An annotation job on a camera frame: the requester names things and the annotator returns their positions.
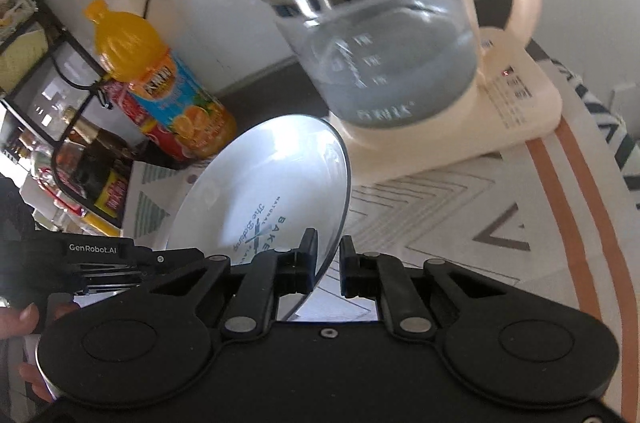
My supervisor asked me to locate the white plate Bakery print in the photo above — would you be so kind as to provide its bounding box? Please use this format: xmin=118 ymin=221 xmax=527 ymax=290
xmin=164 ymin=114 xmax=353 ymax=323

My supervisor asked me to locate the person's left hand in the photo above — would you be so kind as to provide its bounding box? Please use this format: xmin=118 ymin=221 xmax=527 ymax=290
xmin=0 ymin=301 xmax=82 ymax=404

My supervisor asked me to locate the dark sauce bottle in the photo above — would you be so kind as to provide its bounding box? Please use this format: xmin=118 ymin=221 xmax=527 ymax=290
xmin=62 ymin=106 xmax=134 ymax=174

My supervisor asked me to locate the red cola bottle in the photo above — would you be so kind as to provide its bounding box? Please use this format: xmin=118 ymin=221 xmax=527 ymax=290
xmin=102 ymin=79 xmax=194 ymax=164

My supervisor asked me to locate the patterned white table cloth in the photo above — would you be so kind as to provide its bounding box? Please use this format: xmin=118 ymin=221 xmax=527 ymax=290
xmin=121 ymin=39 xmax=640 ymax=334

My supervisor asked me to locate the beige kettle base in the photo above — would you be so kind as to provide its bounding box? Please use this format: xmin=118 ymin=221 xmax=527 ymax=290
xmin=329 ymin=27 xmax=562 ymax=186

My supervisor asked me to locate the orange juice bottle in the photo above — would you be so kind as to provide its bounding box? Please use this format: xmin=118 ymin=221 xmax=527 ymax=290
xmin=85 ymin=0 xmax=236 ymax=160

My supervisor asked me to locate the soy sauce jug red handle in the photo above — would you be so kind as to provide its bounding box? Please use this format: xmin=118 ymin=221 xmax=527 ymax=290
xmin=29 ymin=138 xmax=134 ymax=225

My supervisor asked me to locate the black wire shelf rack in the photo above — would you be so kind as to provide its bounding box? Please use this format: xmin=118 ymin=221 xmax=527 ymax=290
xmin=1 ymin=0 xmax=130 ymax=229

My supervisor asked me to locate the glass kettle with beige handle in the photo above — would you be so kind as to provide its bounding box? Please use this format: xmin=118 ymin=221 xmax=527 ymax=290
xmin=262 ymin=0 xmax=542 ymax=129

